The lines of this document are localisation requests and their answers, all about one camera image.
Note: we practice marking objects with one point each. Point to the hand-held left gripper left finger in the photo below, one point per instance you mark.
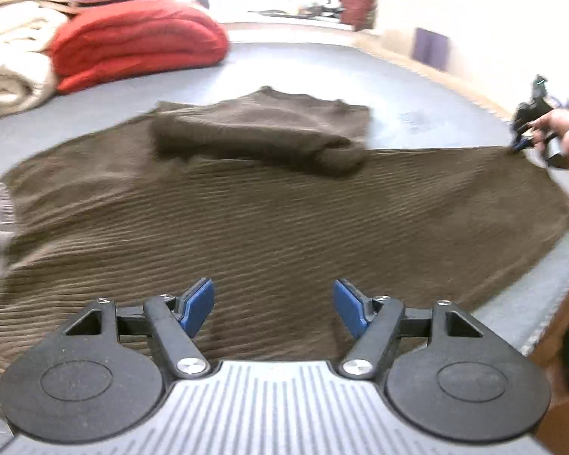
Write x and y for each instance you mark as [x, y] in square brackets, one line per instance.
[200, 305]

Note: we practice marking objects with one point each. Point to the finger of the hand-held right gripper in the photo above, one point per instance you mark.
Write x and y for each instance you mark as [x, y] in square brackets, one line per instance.
[518, 146]

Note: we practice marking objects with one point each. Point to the cream fleece blanket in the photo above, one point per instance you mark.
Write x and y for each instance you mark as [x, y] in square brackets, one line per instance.
[9, 61]

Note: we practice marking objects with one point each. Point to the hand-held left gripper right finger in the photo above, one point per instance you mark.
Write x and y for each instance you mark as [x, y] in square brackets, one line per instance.
[350, 308]

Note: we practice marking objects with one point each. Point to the grey quilted mattress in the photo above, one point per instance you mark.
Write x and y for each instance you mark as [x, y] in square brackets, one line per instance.
[408, 90]

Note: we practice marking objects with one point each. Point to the wooden bed frame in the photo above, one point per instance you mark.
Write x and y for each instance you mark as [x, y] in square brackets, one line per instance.
[552, 336]

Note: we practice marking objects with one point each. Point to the red folded blanket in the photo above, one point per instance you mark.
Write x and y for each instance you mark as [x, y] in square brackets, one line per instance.
[132, 42]

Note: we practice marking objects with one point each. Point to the purple wall panel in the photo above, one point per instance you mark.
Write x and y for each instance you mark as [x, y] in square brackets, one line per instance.
[431, 48]

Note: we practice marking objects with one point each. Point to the maroon cushion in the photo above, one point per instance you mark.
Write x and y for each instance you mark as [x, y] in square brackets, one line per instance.
[358, 2]

